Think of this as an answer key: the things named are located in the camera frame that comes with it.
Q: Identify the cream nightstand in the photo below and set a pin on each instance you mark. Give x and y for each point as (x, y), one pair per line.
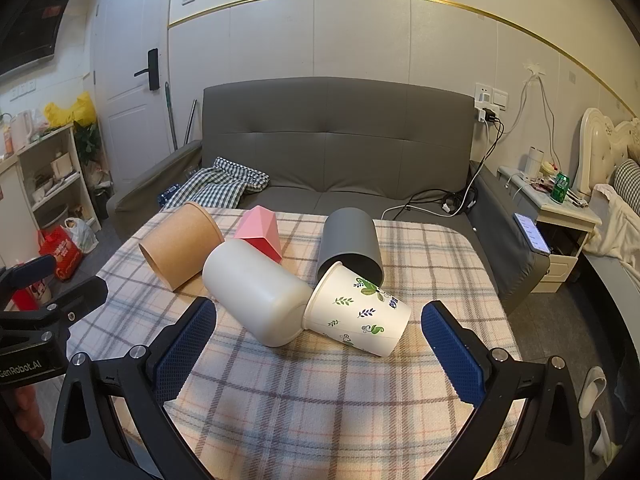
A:
(565, 240)

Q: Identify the white door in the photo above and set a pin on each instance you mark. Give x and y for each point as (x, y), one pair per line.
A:
(127, 120)

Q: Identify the green drink can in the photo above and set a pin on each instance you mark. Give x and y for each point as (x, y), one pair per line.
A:
(561, 189)

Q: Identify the checked pillow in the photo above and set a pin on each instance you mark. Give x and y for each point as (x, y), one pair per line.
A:
(627, 182)

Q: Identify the white plastic bag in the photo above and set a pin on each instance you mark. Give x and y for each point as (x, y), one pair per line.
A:
(82, 235)

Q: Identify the person's left hand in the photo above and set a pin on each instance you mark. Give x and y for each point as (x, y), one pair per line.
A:
(29, 412)

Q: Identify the metal pole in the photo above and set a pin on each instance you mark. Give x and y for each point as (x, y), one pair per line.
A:
(190, 120)

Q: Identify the white plastic cup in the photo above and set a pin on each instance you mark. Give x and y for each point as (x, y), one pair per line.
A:
(255, 290)

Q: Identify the white wall socket panel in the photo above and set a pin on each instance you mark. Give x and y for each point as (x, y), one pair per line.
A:
(492, 97)

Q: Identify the cream blanket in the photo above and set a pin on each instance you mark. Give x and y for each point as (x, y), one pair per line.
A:
(612, 230)

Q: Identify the white tumbler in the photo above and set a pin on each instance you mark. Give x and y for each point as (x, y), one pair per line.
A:
(533, 162)

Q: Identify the smartphone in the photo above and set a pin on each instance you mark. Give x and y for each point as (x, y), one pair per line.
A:
(532, 232)

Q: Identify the grey sofa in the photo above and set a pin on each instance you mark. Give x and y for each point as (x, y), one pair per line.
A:
(320, 135)

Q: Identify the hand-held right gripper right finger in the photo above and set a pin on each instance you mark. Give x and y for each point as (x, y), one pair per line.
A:
(452, 360)

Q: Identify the green checked cloth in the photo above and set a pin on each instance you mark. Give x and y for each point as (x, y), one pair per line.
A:
(215, 185)

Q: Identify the yellow plastic bag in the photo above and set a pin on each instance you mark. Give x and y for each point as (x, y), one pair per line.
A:
(70, 112)

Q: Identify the white kettle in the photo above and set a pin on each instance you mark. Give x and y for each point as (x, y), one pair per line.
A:
(21, 132)

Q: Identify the white plug charger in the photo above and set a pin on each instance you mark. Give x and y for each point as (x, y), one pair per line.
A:
(486, 116)

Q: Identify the brown paper cup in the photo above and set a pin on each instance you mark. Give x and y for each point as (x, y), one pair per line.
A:
(177, 242)

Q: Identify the white floral paper cup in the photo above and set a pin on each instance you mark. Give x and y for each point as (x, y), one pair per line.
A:
(355, 310)

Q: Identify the plaid tablecloth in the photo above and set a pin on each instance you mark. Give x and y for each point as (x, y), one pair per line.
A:
(310, 410)

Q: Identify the pink red cup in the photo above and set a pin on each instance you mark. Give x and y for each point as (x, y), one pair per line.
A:
(260, 232)

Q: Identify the white slipper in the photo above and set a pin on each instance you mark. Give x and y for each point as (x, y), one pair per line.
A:
(592, 390)
(602, 440)

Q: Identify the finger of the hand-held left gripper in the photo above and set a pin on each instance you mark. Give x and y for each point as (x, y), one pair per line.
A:
(82, 295)
(30, 269)

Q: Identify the white shelf unit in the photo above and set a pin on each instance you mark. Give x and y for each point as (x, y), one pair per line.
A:
(50, 185)

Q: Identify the black range hood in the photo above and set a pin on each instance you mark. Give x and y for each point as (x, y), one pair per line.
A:
(35, 30)

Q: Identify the grey cup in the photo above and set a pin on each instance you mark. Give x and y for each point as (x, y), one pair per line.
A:
(347, 240)

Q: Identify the cream bed headboard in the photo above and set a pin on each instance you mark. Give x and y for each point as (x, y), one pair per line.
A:
(600, 145)

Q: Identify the red shopping bag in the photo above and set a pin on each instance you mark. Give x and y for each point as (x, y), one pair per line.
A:
(61, 255)

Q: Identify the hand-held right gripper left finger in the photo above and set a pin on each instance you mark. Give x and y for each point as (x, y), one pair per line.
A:
(185, 355)

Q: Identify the green potted plant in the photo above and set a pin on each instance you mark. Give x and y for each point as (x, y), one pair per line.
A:
(87, 142)

